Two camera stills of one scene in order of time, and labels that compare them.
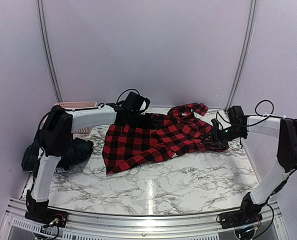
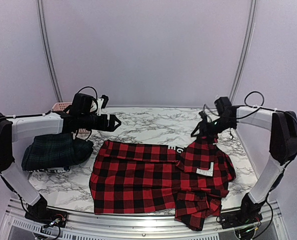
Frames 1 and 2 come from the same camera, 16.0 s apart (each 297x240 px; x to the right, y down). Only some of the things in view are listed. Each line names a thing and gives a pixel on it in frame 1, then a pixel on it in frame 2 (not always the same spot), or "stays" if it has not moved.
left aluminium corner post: (45, 31) stays
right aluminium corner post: (248, 40) stays
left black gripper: (133, 125) to (103, 127)
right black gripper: (215, 137) to (200, 124)
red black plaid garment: (185, 127) to (136, 178)
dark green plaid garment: (81, 149) stays
